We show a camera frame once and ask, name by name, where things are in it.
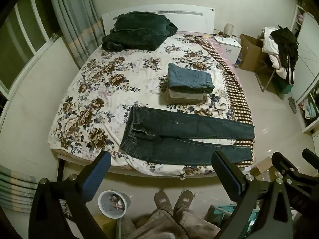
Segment person's left slipper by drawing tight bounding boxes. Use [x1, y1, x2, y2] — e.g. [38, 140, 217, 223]
[154, 191, 173, 215]

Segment folded blue jeans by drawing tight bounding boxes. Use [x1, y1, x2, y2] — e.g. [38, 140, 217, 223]
[167, 63, 215, 94]

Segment grey slipper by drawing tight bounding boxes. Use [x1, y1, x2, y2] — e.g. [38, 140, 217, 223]
[288, 97, 297, 114]

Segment black garment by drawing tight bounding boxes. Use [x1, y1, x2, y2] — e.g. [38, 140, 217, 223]
[270, 25, 299, 85]

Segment window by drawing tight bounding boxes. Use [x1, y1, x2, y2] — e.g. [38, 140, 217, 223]
[0, 0, 60, 100]

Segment metal frame chair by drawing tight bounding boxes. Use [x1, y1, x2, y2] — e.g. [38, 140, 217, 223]
[254, 30, 281, 93]

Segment small cardboard box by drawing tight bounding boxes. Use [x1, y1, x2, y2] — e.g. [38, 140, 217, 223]
[255, 156, 274, 175]

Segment pile of white clothes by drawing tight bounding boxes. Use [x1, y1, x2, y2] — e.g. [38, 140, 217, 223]
[262, 27, 291, 80]

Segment yellow box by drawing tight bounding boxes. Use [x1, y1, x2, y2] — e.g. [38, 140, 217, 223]
[96, 214, 118, 236]

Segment white nightstand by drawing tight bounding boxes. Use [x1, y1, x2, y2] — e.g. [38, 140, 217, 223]
[213, 35, 242, 64]

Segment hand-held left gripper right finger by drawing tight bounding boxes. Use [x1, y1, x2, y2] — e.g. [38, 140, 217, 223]
[211, 150, 293, 239]

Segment grey green curtain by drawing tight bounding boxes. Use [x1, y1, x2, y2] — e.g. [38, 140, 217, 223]
[47, 0, 105, 70]

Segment person's legs in beige robe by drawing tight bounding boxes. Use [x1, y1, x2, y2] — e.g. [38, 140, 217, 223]
[120, 205, 221, 239]

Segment white wardrobe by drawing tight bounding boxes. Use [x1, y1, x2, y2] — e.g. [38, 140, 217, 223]
[290, 2, 319, 133]

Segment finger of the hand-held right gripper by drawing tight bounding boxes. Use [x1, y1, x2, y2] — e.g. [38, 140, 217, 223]
[302, 149, 319, 166]
[271, 151, 319, 195]

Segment floral bedsheet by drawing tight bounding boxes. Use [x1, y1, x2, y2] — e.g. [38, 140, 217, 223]
[50, 31, 250, 180]

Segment person's slipper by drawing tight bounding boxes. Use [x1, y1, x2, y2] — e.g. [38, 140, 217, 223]
[154, 191, 173, 215]
[173, 190, 194, 215]

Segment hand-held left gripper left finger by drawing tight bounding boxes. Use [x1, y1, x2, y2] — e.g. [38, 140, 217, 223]
[28, 151, 112, 239]

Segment teal plastic rack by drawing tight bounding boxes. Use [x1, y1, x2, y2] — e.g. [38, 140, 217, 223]
[207, 204, 257, 239]

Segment large cardboard box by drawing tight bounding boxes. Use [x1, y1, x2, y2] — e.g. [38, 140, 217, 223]
[238, 34, 265, 71]

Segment brown checkered blanket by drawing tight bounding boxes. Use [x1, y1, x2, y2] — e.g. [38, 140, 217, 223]
[194, 36, 257, 168]

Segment striped folded cloth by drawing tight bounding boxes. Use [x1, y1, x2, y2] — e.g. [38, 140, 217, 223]
[0, 166, 68, 213]

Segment person's right slipper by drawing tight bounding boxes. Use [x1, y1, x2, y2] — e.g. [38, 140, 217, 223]
[173, 190, 194, 215]

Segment folded beige pants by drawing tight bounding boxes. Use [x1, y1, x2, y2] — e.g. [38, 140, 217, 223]
[159, 88, 210, 104]

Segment dark denim pants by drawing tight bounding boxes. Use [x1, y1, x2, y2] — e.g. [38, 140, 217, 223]
[120, 106, 256, 166]

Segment white bed headboard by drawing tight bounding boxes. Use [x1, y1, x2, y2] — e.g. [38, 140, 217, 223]
[102, 4, 215, 36]

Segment white trash bin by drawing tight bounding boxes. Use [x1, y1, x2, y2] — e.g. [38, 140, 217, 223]
[98, 190, 131, 219]

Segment dark green blanket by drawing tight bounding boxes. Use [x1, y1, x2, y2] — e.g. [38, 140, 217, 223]
[102, 11, 178, 51]

